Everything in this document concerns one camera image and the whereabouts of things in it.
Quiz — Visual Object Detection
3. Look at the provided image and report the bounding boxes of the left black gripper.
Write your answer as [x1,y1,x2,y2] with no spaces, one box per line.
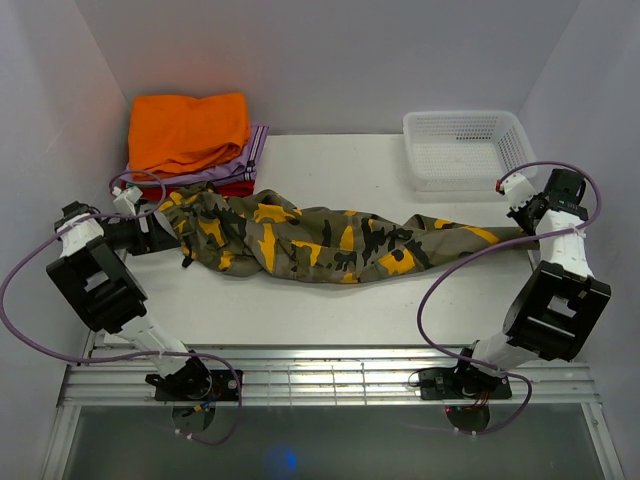
[104,209,181,256]

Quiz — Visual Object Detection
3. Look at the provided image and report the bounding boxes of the camouflage trousers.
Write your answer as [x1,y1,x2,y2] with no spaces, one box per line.
[159,184,526,284]

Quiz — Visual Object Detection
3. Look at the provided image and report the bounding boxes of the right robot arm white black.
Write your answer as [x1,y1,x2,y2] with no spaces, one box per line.
[451,168,611,397]

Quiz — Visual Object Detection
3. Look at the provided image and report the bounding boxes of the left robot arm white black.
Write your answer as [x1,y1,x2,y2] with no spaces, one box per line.
[46,201,213,400]

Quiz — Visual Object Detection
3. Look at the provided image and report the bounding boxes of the red folded trousers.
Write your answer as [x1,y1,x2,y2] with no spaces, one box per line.
[139,181,255,202]

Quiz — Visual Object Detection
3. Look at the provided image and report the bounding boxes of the orange folded trousers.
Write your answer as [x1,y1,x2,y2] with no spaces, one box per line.
[128,93,251,178]

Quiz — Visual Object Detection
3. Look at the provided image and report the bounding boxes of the purple folded trousers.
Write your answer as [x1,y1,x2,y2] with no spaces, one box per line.
[122,125,270,187]

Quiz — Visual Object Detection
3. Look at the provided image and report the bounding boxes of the white plastic basket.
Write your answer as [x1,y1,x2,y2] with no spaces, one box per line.
[403,110,536,192]

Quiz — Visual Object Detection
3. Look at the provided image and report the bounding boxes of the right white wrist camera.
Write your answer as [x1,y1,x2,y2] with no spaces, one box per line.
[496,173,536,211]

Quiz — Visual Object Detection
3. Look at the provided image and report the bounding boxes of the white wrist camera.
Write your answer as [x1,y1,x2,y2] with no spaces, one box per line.
[496,173,536,211]
[112,186,151,220]

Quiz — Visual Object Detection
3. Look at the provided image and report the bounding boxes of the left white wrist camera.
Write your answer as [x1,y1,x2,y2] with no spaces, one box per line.
[112,186,151,220]

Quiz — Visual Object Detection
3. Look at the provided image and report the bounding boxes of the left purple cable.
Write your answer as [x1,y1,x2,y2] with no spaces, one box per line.
[0,169,244,447]

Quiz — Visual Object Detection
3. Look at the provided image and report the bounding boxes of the purple cable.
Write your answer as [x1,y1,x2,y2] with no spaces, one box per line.
[409,160,601,437]
[0,169,244,447]

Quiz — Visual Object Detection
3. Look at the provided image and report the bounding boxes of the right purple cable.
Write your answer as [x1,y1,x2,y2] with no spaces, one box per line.
[409,160,601,437]

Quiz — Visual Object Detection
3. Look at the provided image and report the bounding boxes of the aluminium mounting rail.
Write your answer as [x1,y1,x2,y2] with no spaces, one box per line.
[59,347,600,407]

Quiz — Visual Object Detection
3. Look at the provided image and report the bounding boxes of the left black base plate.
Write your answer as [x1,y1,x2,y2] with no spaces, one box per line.
[153,369,244,403]

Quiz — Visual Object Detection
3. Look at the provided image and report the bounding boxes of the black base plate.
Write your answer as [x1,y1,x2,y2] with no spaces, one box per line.
[153,369,244,403]
[417,367,512,400]

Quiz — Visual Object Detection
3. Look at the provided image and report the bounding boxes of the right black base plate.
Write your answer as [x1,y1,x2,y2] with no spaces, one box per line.
[417,367,512,400]

